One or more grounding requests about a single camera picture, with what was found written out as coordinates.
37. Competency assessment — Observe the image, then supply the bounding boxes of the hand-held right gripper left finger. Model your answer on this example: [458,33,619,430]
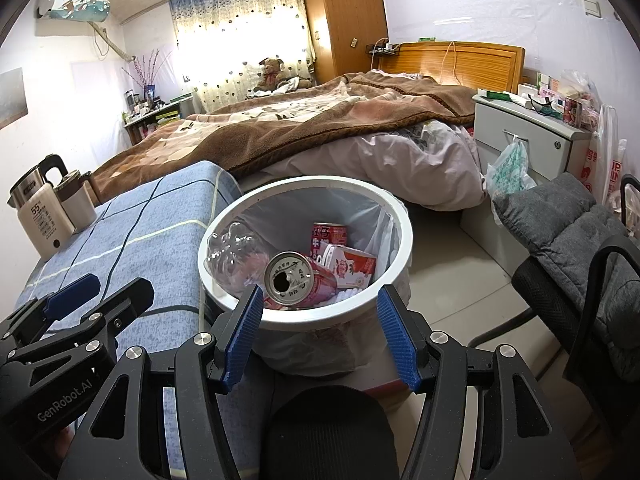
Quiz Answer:
[57,284,265,480]

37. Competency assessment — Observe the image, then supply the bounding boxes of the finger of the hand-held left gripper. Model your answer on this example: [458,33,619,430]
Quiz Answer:
[9,276,156,370]
[0,273,101,347]

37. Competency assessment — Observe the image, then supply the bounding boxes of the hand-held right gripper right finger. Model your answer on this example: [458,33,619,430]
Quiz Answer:
[376,284,583,480]

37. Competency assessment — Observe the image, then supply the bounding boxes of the large white foam fruit net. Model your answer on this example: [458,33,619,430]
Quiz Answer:
[320,285,373,306]

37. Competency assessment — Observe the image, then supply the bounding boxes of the white round trash bin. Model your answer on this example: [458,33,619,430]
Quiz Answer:
[196,176,415,376]

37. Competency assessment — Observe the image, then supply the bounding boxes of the red drink can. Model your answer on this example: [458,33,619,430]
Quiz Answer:
[262,251,341,308]
[310,222,348,261]

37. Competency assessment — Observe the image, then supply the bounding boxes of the pink drink carton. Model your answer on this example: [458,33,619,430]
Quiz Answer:
[317,241,378,291]

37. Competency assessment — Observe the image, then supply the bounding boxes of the clear plastic bottle red label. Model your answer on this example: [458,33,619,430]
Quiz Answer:
[205,217,281,296]

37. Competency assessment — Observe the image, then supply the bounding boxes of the cream steel electric kettle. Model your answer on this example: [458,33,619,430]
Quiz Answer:
[7,154,78,261]

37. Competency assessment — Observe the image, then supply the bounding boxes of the cream mug with brown lid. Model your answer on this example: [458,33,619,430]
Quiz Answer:
[52,170,98,235]

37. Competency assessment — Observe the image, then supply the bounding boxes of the black mesh chair backrest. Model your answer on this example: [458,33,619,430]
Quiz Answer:
[260,385,401,480]

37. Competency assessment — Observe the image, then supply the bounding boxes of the clear bin liner bag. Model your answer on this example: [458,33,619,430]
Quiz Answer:
[205,187,416,378]

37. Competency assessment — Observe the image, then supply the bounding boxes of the black mesh office chair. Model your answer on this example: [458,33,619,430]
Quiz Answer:
[470,175,640,441]

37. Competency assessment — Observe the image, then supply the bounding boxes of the pale pink duvet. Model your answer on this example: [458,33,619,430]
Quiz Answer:
[290,120,488,211]

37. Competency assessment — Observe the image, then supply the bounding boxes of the cluttered small desk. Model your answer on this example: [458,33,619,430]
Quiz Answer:
[122,87,193,143]

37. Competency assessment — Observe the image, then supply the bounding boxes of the grey padded chair cushion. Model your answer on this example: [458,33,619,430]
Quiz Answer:
[492,172,640,381]

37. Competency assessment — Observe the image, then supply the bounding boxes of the green printed plastic bag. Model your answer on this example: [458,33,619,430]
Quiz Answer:
[486,137,536,206]

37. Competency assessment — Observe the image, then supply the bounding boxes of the brown patterned blanket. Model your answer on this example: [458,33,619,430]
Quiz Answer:
[90,71,476,196]

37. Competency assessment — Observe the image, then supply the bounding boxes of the purple flower branches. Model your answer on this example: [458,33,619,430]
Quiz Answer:
[122,50,161,91]

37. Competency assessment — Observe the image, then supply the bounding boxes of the grey nightstand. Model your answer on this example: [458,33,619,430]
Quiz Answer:
[472,87,593,196]

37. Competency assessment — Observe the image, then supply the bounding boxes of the wrapped air conditioner pipe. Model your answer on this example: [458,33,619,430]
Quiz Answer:
[95,22,136,61]

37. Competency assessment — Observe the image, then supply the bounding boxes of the brown teddy bear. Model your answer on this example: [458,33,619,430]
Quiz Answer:
[252,57,291,93]

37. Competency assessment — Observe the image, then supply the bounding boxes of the flat green box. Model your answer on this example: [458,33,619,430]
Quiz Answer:
[477,89,521,103]

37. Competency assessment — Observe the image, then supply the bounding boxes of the red printed white plastic bag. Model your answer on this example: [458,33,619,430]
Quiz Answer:
[580,105,628,206]

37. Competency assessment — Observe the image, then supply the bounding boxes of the wooden bed headboard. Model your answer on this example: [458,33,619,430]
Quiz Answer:
[372,41,527,96]

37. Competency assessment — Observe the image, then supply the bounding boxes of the pile of small boxes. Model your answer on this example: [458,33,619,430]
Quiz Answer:
[517,70,601,128]

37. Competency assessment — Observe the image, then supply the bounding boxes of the heart print curtain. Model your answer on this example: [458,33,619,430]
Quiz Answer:
[169,0,318,111]

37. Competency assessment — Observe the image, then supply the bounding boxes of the wooden wardrobe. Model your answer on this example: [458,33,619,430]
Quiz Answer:
[300,0,390,86]

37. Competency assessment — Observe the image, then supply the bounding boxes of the black kettle power cable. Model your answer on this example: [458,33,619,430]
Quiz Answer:
[142,297,223,321]

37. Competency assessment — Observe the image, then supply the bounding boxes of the silver wall sheet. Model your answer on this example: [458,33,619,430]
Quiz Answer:
[0,67,28,128]

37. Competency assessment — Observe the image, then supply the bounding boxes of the white charging cable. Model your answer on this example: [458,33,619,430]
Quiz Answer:
[440,41,461,86]

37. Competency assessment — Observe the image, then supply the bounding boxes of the wall air conditioner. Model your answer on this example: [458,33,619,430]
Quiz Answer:
[35,0,112,25]

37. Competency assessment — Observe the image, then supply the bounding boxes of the wall shelf with power strip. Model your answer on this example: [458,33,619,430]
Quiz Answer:
[367,37,401,58]

